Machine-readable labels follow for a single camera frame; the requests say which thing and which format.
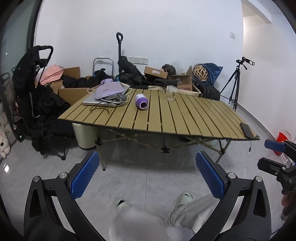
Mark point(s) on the large cardboard box left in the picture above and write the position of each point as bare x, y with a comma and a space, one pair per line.
71, 95

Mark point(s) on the black camera tripod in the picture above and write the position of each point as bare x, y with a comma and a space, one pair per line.
233, 98

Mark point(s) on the woven rattan ball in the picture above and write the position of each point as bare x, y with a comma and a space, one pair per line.
200, 72

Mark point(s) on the purple supplement bottle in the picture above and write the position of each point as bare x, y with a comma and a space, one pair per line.
141, 101

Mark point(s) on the black smartphone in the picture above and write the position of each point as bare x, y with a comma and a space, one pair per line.
247, 131

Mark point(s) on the black clothes pile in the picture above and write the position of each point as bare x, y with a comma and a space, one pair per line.
130, 75

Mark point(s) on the pink bag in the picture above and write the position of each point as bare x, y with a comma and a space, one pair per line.
51, 74

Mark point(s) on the white trash bin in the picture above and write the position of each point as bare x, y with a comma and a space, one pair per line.
85, 136

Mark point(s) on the person's right hand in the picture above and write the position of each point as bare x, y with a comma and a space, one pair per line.
288, 204

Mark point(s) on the black folding cart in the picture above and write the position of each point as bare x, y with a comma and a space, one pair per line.
37, 104

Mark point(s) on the grey trouser leg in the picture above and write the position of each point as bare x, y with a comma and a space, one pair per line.
133, 224

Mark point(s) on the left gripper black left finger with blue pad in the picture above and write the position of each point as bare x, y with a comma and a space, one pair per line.
51, 211

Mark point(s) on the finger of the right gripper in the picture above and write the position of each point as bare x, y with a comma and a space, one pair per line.
275, 146
272, 167

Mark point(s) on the clear glass cup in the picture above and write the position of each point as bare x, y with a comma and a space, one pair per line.
171, 92

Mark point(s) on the silver laptop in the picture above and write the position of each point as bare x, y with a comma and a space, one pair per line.
92, 102

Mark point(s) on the open cardboard box right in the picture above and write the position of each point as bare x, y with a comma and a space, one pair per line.
184, 80

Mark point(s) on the blue bag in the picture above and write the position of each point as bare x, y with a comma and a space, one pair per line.
213, 71

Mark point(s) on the left green white shoe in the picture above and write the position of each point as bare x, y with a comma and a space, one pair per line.
120, 204

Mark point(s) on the white plush toy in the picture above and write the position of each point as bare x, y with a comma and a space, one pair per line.
4, 143

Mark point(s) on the black trolley handle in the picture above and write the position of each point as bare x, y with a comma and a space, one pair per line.
119, 37

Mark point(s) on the tan slatted folding table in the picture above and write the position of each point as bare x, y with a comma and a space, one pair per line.
205, 122

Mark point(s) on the white wall socket strip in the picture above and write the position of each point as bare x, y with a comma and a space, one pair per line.
138, 60

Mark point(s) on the silver metal chair frame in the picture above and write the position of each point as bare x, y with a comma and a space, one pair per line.
107, 64

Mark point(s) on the lilac hot water bag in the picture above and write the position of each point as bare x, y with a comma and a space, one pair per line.
107, 88

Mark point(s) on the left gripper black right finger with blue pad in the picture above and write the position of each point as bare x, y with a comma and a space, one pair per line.
243, 211

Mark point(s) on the brown box with handle hole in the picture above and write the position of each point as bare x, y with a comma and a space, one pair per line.
158, 73

